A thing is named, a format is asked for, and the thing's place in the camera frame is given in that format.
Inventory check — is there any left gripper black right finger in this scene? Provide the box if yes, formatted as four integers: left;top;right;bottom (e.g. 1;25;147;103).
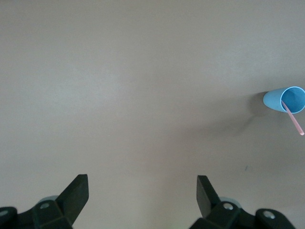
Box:
196;175;296;229

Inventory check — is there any blue plastic cup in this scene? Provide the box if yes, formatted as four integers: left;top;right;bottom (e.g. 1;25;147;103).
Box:
263;86;305;113

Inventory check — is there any pink chopstick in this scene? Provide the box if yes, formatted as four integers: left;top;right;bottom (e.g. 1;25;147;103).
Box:
281;100;305;136

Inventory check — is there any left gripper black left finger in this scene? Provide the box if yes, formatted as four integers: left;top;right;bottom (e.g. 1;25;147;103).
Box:
0;174;90;229

